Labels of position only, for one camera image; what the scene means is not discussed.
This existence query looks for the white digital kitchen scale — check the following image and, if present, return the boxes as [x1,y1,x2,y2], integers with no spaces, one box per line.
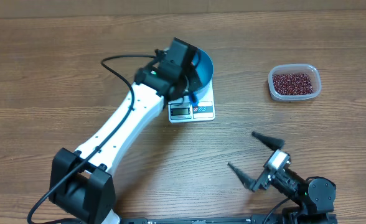
[168,81,215,123]

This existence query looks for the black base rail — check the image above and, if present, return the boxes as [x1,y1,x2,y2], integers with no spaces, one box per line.
[61,213,338,224]

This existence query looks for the blue bowl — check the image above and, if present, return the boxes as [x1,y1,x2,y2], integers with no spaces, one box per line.
[192,49,214,95]

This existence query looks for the red beans in container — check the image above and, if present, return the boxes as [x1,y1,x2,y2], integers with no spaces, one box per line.
[272,73,314,95]

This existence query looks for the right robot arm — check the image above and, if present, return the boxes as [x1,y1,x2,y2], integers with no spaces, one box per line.
[228,131,337,223]

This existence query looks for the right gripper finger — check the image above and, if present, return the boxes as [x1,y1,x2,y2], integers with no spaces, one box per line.
[251,131,285,151]
[227,162,256,190]

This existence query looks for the clear plastic container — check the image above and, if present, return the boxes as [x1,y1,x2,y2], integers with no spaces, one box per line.
[268,63,322,102]

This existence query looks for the red measuring scoop blue handle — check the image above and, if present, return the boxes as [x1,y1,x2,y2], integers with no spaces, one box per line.
[189,92,199,108]

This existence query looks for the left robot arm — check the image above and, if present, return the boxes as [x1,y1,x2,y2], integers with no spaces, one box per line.
[44,38,214,223]

